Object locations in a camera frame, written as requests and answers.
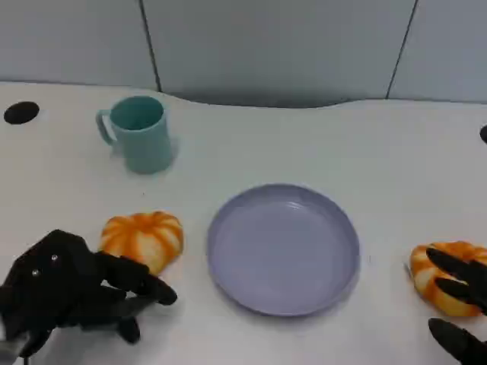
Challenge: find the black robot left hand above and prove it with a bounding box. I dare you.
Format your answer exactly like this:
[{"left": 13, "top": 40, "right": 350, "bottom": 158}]
[{"left": 0, "top": 229, "right": 179, "bottom": 357}]

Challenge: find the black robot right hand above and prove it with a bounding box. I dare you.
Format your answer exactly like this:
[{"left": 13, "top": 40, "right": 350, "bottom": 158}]
[{"left": 425, "top": 247, "right": 487, "bottom": 365}]

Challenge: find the orange white toy bread roll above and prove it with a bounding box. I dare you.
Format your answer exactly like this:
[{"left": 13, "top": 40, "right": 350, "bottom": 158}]
[
  {"left": 409, "top": 240, "right": 487, "bottom": 317},
  {"left": 99, "top": 211, "right": 185, "bottom": 276}
]

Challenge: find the pale green mug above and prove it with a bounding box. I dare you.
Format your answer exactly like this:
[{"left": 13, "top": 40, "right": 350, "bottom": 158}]
[{"left": 95, "top": 95, "right": 173, "bottom": 175}]

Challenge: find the lilac plate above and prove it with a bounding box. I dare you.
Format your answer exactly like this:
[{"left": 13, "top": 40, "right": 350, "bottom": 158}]
[{"left": 206, "top": 183, "right": 361, "bottom": 317}]

